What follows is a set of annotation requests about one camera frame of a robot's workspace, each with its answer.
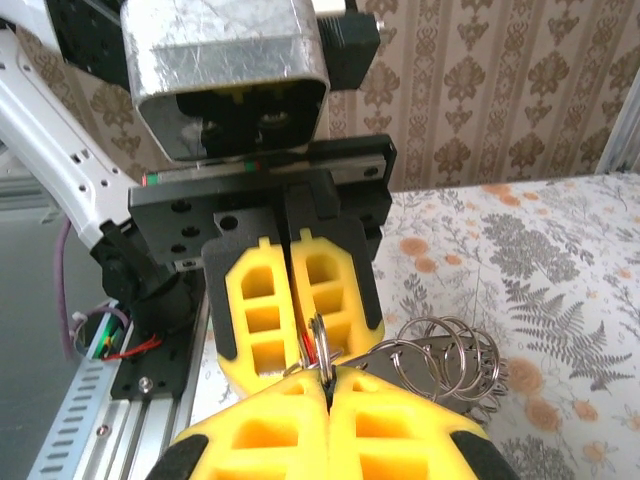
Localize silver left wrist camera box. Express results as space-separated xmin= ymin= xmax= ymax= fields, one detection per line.
xmin=122 ymin=0 xmax=332 ymax=163

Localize aluminium frame post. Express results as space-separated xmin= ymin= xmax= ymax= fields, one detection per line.
xmin=597 ymin=87 xmax=640 ymax=176

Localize grey metal panel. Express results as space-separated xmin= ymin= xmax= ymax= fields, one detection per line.
xmin=0 ymin=219 xmax=101 ymax=480

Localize small wired connector board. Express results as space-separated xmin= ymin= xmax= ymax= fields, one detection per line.
xmin=74 ymin=307 xmax=166 ymax=364

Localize key with red tag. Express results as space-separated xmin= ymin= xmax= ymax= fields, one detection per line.
xmin=298 ymin=332 xmax=317 ymax=365

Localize grey slotted cable duct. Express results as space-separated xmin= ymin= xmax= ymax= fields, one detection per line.
xmin=27 ymin=357 xmax=119 ymax=480

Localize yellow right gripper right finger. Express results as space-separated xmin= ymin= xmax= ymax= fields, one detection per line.
xmin=327 ymin=367 xmax=521 ymax=480

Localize wide aluminium mounting rail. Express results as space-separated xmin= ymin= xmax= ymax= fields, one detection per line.
xmin=97 ymin=279 xmax=241 ymax=480

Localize metal keyring chain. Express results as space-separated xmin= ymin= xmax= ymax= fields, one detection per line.
xmin=282 ymin=312 xmax=509 ymax=416

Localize floral table cover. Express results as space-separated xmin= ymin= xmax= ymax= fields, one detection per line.
xmin=192 ymin=172 xmax=640 ymax=480

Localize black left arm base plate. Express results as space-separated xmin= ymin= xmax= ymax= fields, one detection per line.
xmin=112 ymin=294 xmax=207 ymax=401

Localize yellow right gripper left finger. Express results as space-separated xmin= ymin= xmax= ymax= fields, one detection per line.
xmin=149 ymin=372 xmax=334 ymax=480

